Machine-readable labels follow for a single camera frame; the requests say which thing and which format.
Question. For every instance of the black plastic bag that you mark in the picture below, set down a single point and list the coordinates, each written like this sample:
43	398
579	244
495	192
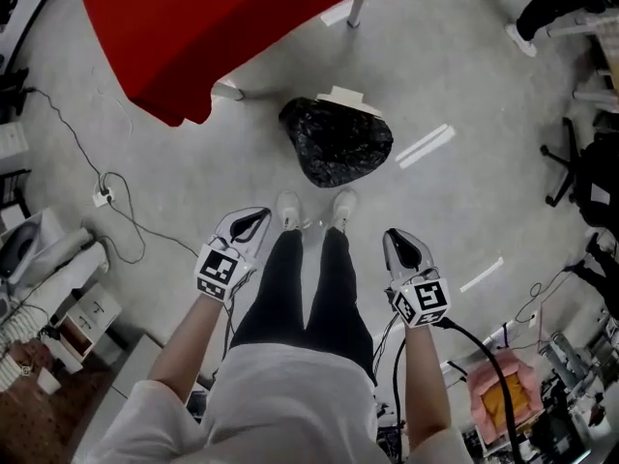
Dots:
333	140

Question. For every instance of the person's left white shoe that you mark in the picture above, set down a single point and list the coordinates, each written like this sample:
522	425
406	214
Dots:
289	208

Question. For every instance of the white cup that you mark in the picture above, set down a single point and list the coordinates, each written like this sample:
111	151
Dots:
48	381

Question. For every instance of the white power strip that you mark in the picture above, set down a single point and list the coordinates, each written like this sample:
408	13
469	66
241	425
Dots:
103	195

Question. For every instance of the white bin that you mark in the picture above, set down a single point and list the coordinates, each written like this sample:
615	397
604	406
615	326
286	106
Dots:
345	97

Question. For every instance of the pink basket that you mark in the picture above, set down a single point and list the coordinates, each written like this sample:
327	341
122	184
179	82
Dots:
503	394

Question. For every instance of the black office chair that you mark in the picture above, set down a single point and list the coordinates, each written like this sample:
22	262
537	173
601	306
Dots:
595	177

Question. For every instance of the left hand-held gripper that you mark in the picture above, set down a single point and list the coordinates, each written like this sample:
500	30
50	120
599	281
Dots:
220	271

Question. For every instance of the person's white shoe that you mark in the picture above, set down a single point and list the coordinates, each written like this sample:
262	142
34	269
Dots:
289	208
344	208

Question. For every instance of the person's right white shoe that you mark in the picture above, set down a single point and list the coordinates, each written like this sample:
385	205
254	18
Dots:
344	208

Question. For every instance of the person's black trousers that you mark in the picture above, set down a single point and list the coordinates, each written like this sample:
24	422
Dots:
295	302

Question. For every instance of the white table leg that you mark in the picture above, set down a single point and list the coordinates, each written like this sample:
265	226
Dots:
228	90
357	10

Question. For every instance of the grey machine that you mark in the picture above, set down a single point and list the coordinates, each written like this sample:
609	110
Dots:
21	247

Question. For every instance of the red tablecloth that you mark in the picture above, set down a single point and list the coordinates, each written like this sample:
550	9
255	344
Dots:
203	32

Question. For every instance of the person's left forearm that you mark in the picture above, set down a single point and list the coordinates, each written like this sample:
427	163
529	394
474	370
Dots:
186	346

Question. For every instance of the person's white shirt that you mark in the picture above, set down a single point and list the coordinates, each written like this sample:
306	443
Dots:
290	404

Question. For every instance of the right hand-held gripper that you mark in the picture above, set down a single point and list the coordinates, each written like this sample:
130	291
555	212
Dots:
421	300

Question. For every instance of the person's right forearm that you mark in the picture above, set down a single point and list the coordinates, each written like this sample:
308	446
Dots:
428	380

